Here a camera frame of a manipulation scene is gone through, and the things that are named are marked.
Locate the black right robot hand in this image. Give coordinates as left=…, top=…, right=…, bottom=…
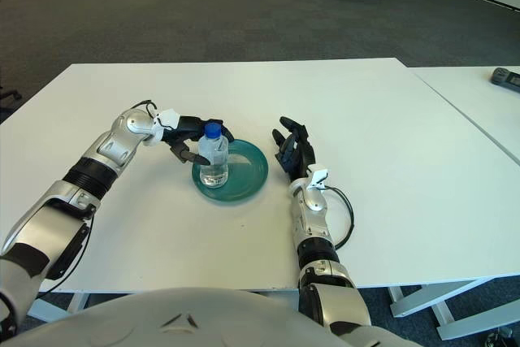
left=271, top=115, right=317, bottom=180

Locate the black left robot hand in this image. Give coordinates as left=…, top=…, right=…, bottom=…
left=162, top=115, right=235, bottom=167

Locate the clear water bottle blue cap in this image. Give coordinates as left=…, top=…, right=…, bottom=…
left=197, top=122, right=230, bottom=189

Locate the teal round plate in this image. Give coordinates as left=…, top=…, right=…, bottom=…
left=191, top=138, right=269, bottom=203

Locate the black office chair base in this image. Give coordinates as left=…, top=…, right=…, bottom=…
left=0, top=84, right=23, bottom=110

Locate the grey robot torso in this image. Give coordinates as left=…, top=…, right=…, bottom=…
left=0, top=286, right=431, bottom=347

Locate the dark handheld device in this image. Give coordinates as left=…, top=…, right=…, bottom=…
left=489, top=67, right=520, bottom=93

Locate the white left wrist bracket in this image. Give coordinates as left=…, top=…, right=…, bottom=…
left=148, top=108, right=180, bottom=148

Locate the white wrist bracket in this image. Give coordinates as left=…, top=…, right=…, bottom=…
left=306, top=163, right=329, bottom=190
left=148, top=108, right=180, bottom=148

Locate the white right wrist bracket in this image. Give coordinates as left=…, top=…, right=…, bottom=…
left=306, top=163, right=329, bottom=190

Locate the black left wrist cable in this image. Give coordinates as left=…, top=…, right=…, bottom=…
left=132, top=99, right=163, bottom=131

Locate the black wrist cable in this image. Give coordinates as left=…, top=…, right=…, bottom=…
left=324, top=186, right=354, bottom=249
left=132, top=99, right=163, bottom=131

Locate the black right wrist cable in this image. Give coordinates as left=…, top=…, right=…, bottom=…
left=324, top=186, right=354, bottom=249

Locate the white table frame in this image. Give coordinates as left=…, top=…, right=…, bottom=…
left=28, top=277, right=520, bottom=342

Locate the black cable bundle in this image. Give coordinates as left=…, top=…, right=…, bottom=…
left=485, top=324, right=520, bottom=347

